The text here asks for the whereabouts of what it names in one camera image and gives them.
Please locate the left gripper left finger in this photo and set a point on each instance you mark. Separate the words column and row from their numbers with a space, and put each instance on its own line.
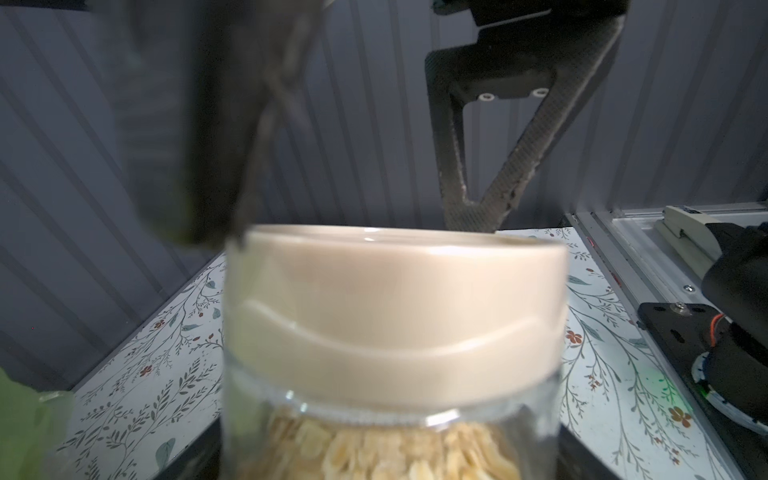
column 198, row 461

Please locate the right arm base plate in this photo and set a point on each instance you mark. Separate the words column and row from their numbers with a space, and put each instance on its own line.
column 725, row 373

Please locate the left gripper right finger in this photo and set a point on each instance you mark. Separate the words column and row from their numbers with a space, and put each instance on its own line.
column 576, row 462

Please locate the green plastic bin liner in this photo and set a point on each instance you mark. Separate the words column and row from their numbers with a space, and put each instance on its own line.
column 33, row 424

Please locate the floral table mat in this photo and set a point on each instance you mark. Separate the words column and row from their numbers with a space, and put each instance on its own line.
column 161, row 389

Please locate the oatmeal jar with beige lid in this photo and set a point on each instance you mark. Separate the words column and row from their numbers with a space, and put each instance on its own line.
column 375, row 353

